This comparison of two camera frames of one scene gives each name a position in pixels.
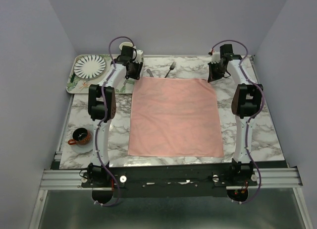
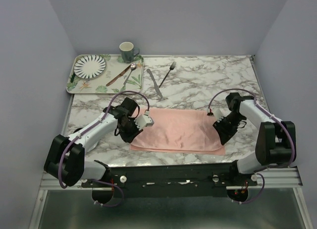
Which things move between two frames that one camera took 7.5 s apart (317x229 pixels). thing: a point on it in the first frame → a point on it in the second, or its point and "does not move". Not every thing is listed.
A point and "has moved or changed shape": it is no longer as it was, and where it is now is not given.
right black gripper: x=211 y=77 → x=224 y=134
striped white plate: x=89 y=66 does not move
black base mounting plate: x=168 y=179 does not move
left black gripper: x=135 y=75 → x=129 y=138
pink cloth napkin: x=174 y=117 has moved or changed shape
